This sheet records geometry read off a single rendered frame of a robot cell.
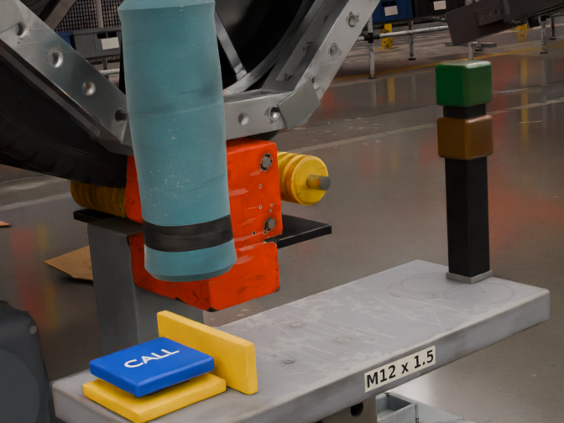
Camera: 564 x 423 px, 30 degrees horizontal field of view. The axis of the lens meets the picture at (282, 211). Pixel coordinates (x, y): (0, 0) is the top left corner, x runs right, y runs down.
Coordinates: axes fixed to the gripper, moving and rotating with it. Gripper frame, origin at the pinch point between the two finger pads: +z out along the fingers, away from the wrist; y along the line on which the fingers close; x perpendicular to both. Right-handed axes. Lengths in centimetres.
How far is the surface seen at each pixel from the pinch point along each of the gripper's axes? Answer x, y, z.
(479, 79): 4.8, -3.1, 4.3
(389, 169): 19, -205, 197
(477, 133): 9.6, -2.7, 5.7
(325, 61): -2.4, -10.6, 29.9
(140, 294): 19, 7, 53
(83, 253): 17, -73, 194
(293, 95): 0.6, -5.3, 30.8
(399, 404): 44, -25, 46
